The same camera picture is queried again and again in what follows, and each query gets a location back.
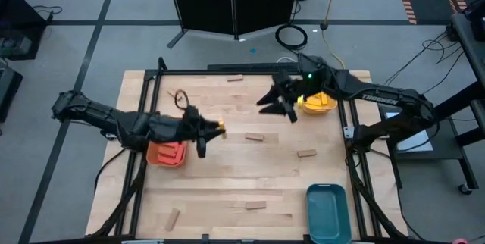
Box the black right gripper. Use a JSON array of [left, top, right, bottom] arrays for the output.
[[256, 70, 305, 124]]

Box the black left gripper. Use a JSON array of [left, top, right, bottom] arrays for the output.
[[177, 105, 227, 159]]

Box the long black bar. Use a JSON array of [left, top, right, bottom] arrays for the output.
[[206, 62, 300, 72]]

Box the yellow plastic bin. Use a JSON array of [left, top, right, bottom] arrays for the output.
[[296, 90, 339, 116]]

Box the orange plastic bin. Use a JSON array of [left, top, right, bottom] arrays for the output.
[[145, 140, 189, 168]]

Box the black folding partition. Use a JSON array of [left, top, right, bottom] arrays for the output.
[[164, 0, 303, 50]]

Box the teal plastic bin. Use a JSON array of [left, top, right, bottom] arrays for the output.
[[305, 183, 352, 244]]

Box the white paper sheet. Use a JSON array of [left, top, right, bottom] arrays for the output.
[[385, 111, 435, 153]]

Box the black equipment cart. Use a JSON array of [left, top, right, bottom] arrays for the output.
[[393, 80, 485, 196]]

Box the black side desk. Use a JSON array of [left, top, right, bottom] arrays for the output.
[[449, 0, 485, 89]]

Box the black floor box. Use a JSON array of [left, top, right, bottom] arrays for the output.
[[0, 65, 23, 124]]

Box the black cabinet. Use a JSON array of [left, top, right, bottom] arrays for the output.
[[0, 0, 49, 61]]

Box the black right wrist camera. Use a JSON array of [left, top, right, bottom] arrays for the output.
[[302, 66, 319, 85]]

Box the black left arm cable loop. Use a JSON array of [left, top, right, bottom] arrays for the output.
[[174, 89, 191, 111]]

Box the black metal table frame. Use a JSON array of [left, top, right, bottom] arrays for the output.
[[86, 56, 412, 244]]

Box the coiled black cable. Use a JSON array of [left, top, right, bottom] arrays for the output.
[[274, 23, 308, 51]]

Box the yellow power cable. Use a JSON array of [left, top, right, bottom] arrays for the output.
[[321, 0, 346, 70]]

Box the black floor cable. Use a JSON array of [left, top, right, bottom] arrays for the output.
[[93, 147, 128, 194]]

